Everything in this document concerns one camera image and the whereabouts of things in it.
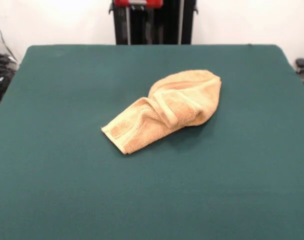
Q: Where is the orange terry towel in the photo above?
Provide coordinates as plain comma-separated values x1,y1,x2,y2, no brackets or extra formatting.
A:
100,69,222,155

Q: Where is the dark green table cloth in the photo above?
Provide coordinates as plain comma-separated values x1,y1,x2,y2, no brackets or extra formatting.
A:
0,44,304,240

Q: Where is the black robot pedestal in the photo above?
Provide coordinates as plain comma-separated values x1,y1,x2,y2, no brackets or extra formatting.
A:
108,0,193,46

